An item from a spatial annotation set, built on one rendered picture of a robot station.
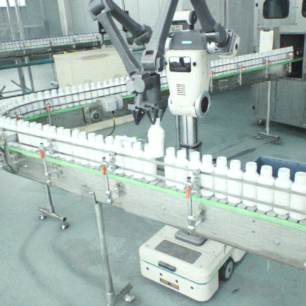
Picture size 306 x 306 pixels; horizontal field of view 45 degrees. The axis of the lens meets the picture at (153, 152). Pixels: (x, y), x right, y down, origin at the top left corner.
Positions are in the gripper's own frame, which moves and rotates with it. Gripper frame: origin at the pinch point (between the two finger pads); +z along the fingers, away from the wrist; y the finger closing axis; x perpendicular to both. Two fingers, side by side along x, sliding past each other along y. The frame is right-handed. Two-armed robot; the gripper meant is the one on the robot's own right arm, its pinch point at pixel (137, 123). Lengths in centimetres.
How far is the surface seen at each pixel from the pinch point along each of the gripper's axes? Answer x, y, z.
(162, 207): -14.7, 32.2, 34.6
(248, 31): 617, -217, -224
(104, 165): -25.3, 4.6, 20.9
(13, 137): -19, -76, 18
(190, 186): -25, 50, 20
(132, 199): -13.8, 14.6, 35.1
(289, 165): 46, 66, 11
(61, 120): 58, -126, 7
